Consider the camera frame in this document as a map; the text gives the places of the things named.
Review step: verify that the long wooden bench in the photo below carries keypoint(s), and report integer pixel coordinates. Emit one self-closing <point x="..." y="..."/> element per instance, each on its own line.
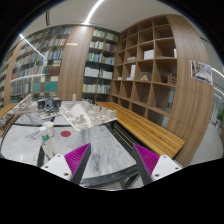
<point x="156" y="138"/>

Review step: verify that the dark grey building model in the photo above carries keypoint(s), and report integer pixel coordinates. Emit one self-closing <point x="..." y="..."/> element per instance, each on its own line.
<point x="49" y="104"/>

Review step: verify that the bookshelf with books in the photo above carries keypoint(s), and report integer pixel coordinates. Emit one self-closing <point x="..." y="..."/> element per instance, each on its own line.
<point x="99" y="67"/>
<point x="33" y="65"/>

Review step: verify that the clear plastic water bottle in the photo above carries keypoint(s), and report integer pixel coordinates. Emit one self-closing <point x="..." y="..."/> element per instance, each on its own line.
<point x="46" y="143"/>

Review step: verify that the small wooden model on shelf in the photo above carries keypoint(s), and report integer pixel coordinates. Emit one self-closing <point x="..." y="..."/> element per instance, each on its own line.
<point x="144" y="78"/>

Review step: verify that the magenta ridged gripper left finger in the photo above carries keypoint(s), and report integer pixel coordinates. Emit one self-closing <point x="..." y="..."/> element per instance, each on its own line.
<point x="70" y="166"/>

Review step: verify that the left bookshelf with books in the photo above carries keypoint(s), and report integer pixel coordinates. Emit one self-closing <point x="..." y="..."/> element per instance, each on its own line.
<point x="33" y="65"/>

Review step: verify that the poster on wooden wall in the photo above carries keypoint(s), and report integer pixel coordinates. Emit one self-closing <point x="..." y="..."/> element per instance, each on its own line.
<point x="201" y="71"/>

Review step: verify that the white paper cup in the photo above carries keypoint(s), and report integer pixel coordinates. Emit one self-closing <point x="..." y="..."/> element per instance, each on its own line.
<point x="50" y="127"/>

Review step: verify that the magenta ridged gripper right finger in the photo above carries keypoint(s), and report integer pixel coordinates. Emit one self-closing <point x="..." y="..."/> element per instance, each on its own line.
<point x="151" y="166"/>

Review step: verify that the wooden cubby shelf unit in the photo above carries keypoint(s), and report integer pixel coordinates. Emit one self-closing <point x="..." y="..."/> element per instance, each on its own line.
<point x="151" y="99"/>

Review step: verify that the white box on shelf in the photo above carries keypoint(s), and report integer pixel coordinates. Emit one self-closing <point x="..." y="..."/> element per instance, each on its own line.
<point x="149" y="54"/>

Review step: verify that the middle bookshelf with books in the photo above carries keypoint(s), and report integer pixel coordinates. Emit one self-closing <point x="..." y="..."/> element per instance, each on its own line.
<point x="99" y="67"/>

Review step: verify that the red round sticker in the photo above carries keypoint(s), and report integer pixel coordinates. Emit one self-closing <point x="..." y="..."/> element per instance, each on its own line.
<point x="65" y="133"/>

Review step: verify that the white building model left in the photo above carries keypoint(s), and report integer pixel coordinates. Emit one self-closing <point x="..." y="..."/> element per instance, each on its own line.
<point x="27" y="105"/>

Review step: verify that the white architectural city model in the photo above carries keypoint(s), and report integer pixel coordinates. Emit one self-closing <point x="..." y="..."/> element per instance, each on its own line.
<point x="84" y="115"/>

